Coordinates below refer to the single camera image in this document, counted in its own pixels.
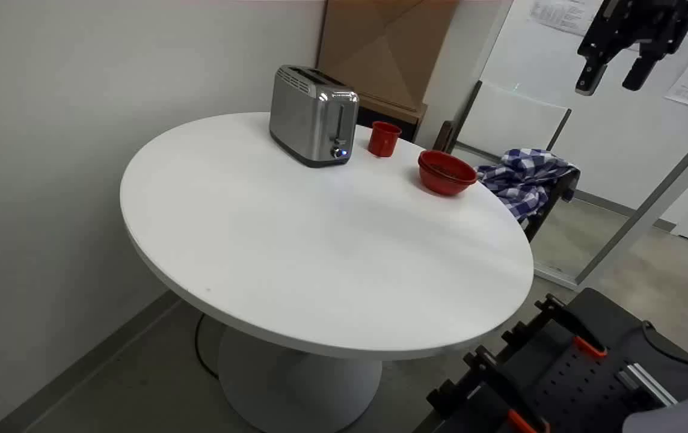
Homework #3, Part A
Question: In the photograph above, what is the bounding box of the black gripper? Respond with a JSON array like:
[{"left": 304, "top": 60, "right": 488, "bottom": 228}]
[{"left": 573, "top": 0, "right": 688, "bottom": 99}]

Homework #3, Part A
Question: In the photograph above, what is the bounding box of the silver two-slot toaster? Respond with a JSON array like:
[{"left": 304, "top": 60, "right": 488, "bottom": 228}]
[{"left": 268, "top": 63, "right": 362, "bottom": 169}]

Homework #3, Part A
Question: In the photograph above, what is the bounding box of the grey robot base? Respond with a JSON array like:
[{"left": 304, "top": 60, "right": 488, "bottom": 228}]
[{"left": 622, "top": 370, "right": 688, "bottom": 433}]

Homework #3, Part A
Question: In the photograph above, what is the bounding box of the grey metal pole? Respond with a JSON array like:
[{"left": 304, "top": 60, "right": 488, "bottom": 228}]
[{"left": 573, "top": 106, "right": 688, "bottom": 288}]

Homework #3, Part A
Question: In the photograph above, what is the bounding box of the black stool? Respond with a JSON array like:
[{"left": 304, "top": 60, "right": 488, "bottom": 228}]
[{"left": 522, "top": 163, "right": 584, "bottom": 243}]

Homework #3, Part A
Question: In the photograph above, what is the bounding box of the blue white checkered cloth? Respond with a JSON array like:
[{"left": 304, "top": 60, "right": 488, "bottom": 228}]
[{"left": 477, "top": 147, "right": 579, "bottom": 228}]

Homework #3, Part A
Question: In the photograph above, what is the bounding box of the red bowl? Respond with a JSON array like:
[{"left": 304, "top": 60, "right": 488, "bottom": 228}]
[{"left": 417, "top": 147, "right": 482, "bottom": 196}]

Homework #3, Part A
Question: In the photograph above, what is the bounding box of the brown cardboard box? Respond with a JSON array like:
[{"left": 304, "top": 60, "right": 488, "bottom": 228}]
[{"left": 314, "top": 0, "right": 462, "bottom": 125}]

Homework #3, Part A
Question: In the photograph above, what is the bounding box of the small red plastic cup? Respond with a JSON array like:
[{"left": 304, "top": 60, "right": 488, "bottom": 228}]
[{"left": 367, "top": 117, "right": 405, "bottom": 158}]

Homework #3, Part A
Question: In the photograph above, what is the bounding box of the white panel with black frame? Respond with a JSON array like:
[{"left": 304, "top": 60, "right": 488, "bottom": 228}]
[{"left": 439, "top": 77, "right": 575, "bottom": 165}]

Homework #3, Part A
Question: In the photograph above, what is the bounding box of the black clamp with orange handle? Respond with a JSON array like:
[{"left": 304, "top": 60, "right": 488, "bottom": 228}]
[
  {"left": 500, "top": 291, "right": 612, "bottom": 366},
  {"left": 427, "top": 344, "right": 557, "bottom": 433}
]

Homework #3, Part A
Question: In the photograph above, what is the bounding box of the white table pedestal base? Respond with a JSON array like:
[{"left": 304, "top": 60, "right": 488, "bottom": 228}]
[{"left": 214, "top": 319, "right": 385, "bottom": 433}]

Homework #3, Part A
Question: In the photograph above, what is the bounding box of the black floor cable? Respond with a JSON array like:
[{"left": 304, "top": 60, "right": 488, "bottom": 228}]
[{"left": 193, "top": 309, "right": 225, "bottom": 385}]

